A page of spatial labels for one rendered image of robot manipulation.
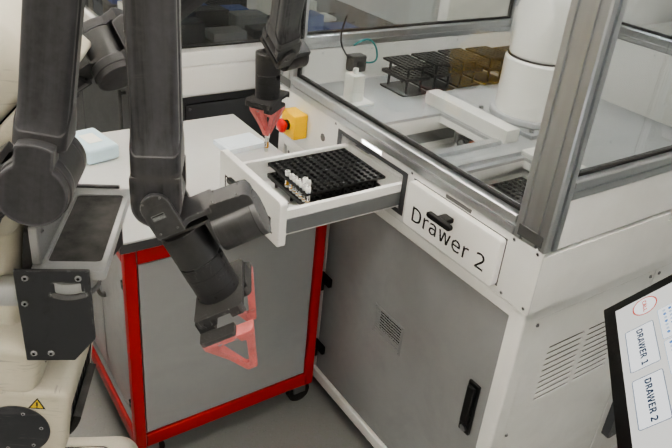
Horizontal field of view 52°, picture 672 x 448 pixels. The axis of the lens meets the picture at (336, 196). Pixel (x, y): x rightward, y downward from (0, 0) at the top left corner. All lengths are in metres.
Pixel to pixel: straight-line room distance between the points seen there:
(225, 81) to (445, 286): 1.12
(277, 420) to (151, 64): 1.63
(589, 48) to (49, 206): 0.86
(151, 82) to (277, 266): 1.17
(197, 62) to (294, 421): 1.17
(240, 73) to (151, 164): 1.61
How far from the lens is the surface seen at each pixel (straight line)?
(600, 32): 1.20
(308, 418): 2.24
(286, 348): 2.06
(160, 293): 1.73
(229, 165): 1.61
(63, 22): 0.75
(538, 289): 1.40
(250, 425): 2.21
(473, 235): 1.44
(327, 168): 1.64
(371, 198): 1.58
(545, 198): 1.31
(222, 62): 2.33
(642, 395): 1.02
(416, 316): 1.72
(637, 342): 1.10
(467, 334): 1.60
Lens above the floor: 1.61
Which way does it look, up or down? 28 degrees down
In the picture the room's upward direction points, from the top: 6 degrees clockwise
